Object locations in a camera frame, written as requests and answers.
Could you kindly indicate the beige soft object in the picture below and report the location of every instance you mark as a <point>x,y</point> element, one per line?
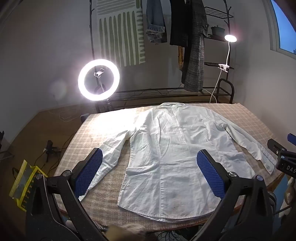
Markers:
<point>289,193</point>

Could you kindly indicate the blue denim jacket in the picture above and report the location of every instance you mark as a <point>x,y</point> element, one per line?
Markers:
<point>155,20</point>

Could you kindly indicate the window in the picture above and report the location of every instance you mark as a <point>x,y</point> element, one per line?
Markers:
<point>286,27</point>

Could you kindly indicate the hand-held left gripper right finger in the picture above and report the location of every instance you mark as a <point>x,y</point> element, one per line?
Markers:
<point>211,175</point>

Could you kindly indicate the dark plant pot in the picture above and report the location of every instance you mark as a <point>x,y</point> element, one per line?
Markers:
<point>217,31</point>

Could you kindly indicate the black metal clothes rack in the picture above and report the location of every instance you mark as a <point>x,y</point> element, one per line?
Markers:
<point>161,91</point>

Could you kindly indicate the white clip lamp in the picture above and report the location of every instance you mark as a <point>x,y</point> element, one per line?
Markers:
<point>230,38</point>

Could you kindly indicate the yellow transparent bag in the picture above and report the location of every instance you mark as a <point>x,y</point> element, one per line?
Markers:
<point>23,183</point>

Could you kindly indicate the small black tripod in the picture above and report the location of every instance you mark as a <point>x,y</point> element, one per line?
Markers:
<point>49,148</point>

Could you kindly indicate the black coat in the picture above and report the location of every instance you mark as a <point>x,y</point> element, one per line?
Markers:
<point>179,23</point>

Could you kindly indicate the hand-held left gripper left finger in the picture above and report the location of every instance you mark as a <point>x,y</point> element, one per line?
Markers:
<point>89,172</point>

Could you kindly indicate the grey plaid coat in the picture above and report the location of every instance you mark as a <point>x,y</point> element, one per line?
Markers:
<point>195,64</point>

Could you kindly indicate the white long-sleeved shirt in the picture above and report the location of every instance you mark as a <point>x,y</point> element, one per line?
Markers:
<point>171,150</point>

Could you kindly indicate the phone holder clip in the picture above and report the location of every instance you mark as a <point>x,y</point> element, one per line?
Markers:
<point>98,73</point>

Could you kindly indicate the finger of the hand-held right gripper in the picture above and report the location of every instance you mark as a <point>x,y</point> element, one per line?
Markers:
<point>276,146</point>
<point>292,138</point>

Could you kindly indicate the green striped wall hanging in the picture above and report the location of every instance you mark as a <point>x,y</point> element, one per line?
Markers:
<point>120,34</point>

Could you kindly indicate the beige checked tablecloth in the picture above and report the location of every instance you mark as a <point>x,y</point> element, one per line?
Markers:
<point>111,185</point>

